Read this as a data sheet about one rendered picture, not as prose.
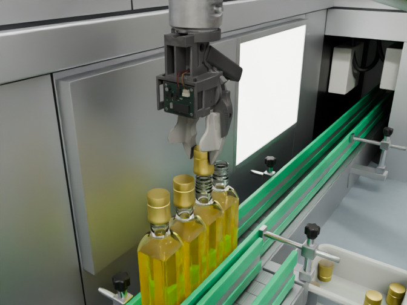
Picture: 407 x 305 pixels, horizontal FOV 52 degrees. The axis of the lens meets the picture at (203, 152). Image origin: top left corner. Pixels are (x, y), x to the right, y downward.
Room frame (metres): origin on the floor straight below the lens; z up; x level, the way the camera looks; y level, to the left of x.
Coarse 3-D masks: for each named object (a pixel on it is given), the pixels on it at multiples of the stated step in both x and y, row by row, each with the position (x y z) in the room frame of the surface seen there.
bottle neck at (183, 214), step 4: (176, 208) 0.58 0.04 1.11; (180, 208) 0.57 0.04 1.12; (188, 208) 0.58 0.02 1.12; (192, 208) 0.58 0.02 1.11; (176, 212) 0.58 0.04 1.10; (180, 212) 0.58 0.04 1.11; (184, 212) 0.57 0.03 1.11; (188, 212) 0.58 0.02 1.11; (192, 212) 0.58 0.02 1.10; (176, 216) 0.58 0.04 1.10; (180, 216) 0.58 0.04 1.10; (184, 216) 0.57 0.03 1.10; (188, 216) 0.58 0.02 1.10; (192, 216) 0.58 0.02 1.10
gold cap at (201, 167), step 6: (198, 150) 0.63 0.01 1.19; (198, 156) 0.62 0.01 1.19; (204, 156) 0.62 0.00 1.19; (198, 162) 0.62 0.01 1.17; (204, 162) 0.62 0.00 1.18; (198, 168) 0.62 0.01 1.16; (204, 168) 0.62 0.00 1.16; (210, 168) 0.62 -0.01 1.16; (198, 174) 0.62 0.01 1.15; (204, 174) 0.62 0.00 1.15; (210, 174) 0.62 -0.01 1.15
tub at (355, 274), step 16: (352, 256) 0.81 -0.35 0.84; (336, 272) 0.83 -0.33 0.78; (352, 272) 0.81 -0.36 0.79; (368, 272) 0.79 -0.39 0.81; (384, 272) 0.77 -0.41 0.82; (400, 272) 0.75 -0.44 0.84; (320, 288) 0.70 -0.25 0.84; (336, 288) 0.78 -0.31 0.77; (352, 288) 0.78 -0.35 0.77; (368, 288) 0.78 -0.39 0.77; (384, 288) 0.76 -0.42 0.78; (352, 304) 0.65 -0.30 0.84; (384, 304) 0.73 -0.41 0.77
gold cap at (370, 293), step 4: (368, 292) 0.72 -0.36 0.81; (372, 292) 0.72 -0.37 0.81; (376, 292) 0.72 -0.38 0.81; (368, 296) 0.71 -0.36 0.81; (372, 296) 0.71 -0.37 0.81; (376, 296) 0.71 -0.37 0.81; (380, 296) 0.71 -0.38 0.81; (364, 300) 0.72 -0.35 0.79; (368, 300) 0.70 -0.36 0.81; (372, 300) 0.69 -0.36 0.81; (376, 300) 0.69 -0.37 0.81; (380, 300) 0.69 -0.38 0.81; (364, 304) 0.71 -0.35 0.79; (368, 304) 0.70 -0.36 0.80; (372, 304) 0.69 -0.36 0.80; (376, 304) 0.69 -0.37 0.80; (380, 304) 0.70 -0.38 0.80
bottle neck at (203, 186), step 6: (198, 180) 0.63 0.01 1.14; (204, 180) 0.62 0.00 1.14; (210, 180) 0.63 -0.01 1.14; (198, 186) 0.62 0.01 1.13; (204, 186) 0.62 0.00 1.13; (210, 186) 0.63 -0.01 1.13; (198, 192) 0.62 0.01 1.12; (204, 192) 0.62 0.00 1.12; (210, 192) 0.63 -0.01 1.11; (198, 198) 0.63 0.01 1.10; (204, 198) 0.62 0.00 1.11; (210, 198) 0.63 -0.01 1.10; (204, 204) 0.62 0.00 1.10
